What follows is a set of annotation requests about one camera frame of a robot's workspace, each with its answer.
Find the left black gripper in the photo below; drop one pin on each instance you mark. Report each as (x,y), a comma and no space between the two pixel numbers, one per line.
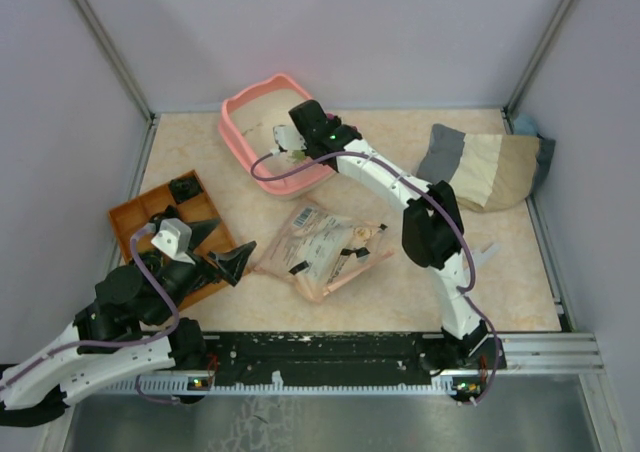
(231,263)

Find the beige cat litter bag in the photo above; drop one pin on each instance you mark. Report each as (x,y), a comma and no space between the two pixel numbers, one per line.
(318,251)

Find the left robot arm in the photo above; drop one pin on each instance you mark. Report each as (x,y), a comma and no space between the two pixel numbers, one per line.
(132,327)

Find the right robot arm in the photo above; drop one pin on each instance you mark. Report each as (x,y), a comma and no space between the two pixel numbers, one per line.
(432,230)

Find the green litter pellets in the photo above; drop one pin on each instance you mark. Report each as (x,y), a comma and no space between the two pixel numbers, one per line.
(295,157)

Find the pink litter box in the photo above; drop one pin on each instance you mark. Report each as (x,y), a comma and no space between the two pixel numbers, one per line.
(246,125)

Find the orange compartment tray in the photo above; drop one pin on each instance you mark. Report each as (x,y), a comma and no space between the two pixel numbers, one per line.
(145,217)

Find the black part in tray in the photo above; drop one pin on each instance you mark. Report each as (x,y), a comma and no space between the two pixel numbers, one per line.
(185,188)

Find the grey beige folded cloth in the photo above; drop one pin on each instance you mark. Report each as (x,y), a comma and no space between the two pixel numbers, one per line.
(488,172)

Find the blue cloth in corner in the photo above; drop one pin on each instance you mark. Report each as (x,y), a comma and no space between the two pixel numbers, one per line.
(524,125)

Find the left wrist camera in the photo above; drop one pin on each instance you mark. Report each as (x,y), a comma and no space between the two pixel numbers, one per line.
(173,240)

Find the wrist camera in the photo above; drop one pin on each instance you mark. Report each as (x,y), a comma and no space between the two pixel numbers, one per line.
(287,139)
(173,240)

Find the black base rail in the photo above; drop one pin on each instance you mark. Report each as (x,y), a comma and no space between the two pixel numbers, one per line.
(340,359)

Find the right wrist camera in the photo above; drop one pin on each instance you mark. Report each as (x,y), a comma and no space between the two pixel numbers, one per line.
(287,139)

